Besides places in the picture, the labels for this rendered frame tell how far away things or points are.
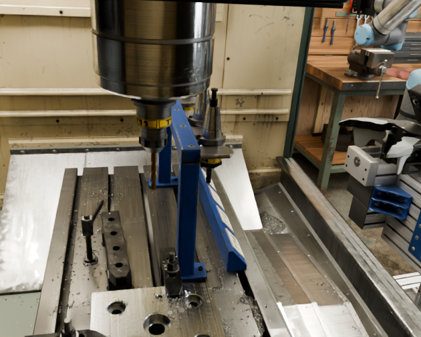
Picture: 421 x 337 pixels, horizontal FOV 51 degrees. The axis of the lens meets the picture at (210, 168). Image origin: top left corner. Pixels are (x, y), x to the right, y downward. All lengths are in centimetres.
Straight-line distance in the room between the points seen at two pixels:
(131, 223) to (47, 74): 69
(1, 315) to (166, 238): 54
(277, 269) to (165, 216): 37
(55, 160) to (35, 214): 25
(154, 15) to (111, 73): 9
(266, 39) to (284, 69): 14
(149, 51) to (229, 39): 116
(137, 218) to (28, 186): 56
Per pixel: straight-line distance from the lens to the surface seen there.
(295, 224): 172
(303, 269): 141
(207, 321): 83
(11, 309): 145
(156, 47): 53
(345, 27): 371
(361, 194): 164
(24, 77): 169
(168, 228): 121
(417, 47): 379
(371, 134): 93
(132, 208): 130
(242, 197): 167
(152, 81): 54
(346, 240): 144
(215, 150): 91
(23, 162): 177
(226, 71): 171
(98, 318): 85
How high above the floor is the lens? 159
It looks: 27 degrees down
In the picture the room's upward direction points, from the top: 4 degrees clockwise
